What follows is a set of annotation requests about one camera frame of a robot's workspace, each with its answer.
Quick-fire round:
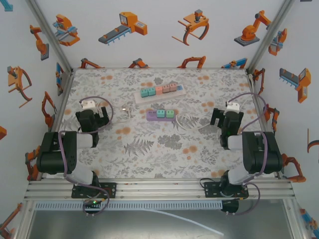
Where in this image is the aluminium corner post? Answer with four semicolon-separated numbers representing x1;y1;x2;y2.
246;0;297;73
25;0;75;73

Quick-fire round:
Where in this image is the black controller board green light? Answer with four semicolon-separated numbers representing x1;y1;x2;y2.
83;198;103;217

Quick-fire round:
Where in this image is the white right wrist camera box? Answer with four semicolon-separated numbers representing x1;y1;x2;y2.
225;99;241;113

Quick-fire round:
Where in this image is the black round controller housing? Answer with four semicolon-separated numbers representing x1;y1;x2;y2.
220;199;240;217

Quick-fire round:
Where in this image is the white power strip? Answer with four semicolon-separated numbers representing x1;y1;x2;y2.
134;84;186;105

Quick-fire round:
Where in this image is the floral table mat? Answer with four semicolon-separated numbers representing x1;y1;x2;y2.
46;68;278;180

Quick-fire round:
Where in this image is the white power strip cord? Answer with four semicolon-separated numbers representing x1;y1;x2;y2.
96;98;137;126

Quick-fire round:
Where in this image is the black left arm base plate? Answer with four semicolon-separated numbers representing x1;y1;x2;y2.
71;182;118;199

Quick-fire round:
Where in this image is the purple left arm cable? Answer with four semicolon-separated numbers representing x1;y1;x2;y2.
58;96;115;217

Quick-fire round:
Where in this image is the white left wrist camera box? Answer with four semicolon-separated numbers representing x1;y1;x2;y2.
79;99;97;111

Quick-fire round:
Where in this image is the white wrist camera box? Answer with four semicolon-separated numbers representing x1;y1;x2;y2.
225;99;241;113
79;99;97;111

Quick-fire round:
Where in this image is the white slotted cable duct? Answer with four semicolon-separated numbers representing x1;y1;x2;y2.
34;202;223;211

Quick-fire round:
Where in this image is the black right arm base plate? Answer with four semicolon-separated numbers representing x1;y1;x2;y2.
203;181;250;199

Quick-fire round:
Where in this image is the aluminium frame beam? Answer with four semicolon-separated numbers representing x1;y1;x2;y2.
23;179;297;201

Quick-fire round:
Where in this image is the purple power strip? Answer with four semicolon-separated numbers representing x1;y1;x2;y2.
146;110;177;122

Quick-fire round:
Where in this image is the white plastic tube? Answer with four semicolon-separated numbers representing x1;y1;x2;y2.
146;208;225;237

